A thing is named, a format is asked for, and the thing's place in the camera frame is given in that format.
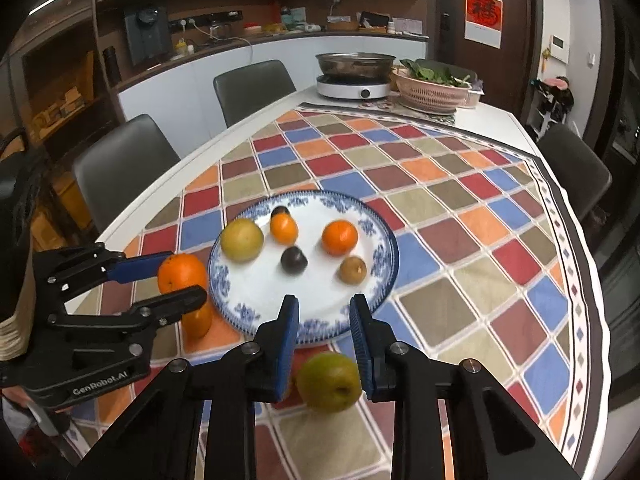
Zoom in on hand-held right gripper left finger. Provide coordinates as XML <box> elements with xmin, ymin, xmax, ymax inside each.
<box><xmin>67</xmin><ymin>294</ymin><xmax>301</xmax><ymax>480</ymax></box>

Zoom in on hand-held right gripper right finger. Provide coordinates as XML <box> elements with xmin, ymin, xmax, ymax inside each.
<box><xmin>348</xmin><ymin>293</ymin><xmax>583</xmax><ymax>480</ymax></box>

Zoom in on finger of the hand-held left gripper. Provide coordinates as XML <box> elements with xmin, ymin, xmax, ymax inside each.
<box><xmin>47</xmin><ymin>285</ymin><xmax>208</xmax><ymax>328</ymax></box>
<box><xmin>32</xmin><ymin>242</ymin><xmax>171</xmax><ymax>291</ymax></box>

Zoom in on yellow-green pear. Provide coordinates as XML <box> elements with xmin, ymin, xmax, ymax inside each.
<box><xmin>221</xmin><ymin>218</ymin><xmax>265</xmax><ymax>263</ymax></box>
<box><xmin>297</xmin><ymin>351</ymin><xmax>363</xmax><ymax>414</ymax></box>

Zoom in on blue-rimmed white plate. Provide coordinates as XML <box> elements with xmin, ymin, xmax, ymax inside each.
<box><xmin>207</xmin><ymin>190</ymin><xmax>401</xmax><ymax>346</ymax></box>

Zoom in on brown round fruit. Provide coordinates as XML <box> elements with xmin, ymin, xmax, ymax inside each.
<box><xmin>339</xmin><ymin>255</ymin><xmax>368</xmax><ymax>285</ymax></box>

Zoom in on small orange tangerine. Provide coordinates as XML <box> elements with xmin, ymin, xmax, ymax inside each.
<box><xmin>270</xmin><ymin>213</ymin><xmax>299</xmax><ymax>246</ymax></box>

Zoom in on grey dining chair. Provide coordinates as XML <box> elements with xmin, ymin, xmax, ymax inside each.
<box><xmin>537</xmin><ymin>122</ymin><xmax>613</xmax><ymax>223</ymax></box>
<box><xmin>213</xmin><ymin>59</ymin><xmax>297</xmax><ymax>128</ymax></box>
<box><xmin>71</xmin><ymin>113</ymin><xmax>182</xmax><ymax>233</ymax></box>

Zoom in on colourful checked tablecloth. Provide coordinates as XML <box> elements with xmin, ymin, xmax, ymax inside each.
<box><xmin>65</xmin><ymin>101</ymin><xmax>603</xmax><ymax>480</ymax></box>

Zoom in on white base cabinet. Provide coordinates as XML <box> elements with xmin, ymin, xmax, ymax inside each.
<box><xmin>117</xmin><ymin>35</ymin><xmax>431</xmax><ymax>126</ymax></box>

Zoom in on black thermos bottle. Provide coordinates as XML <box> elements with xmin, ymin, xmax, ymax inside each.
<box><xmin>102</xmin><ymin>46</ymin><xmax>122</xmax><ymax>83</ymax></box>

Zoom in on patterned placemat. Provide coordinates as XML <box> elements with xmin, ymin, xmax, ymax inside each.
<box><xmin>297</xmin><ymin>97</ymin><xmax>457</xmax><ymax>126</ymax></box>

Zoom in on white induction cooker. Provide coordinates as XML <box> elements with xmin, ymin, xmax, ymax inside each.
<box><xmin>316</xmin><ymin>75</ymin><xmax>392</xmax><ymax>101</ymax></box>

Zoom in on pink colander basket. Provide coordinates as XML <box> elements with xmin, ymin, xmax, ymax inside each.
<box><xmin>391</xmin><ymin>67</ymin><xmax>473</xmax><ymax>113</ymax></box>

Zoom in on steel pot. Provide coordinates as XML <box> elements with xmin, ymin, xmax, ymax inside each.
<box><xmin>315</xmin><ymin>52</ymin><xmax>397</xmax><ymax>81</ymax></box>

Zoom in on green leafy vegetables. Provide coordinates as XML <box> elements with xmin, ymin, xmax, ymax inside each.
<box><xmin>400</xmin><ymin>58</ymin><xmax>471</xmax><ymax>87</ymax></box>

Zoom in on dark glass sliding door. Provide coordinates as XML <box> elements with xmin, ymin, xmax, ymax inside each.
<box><xmin>597</xmin><ymin>0</ymin><xmax>640</xmax><ymax>311</ymax></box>

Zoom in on dark brown door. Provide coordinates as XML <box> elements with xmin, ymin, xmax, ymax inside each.
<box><xmin>429</xmin><ymin>0</ymin><xmax>543</xmax><ymax>111</ymax></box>

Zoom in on red and white wall calendar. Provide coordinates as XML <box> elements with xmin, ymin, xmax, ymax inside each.
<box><xmin>464</xmin><ymin>0</ymin><xmax>503</xmax><ymax>50</ymax></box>

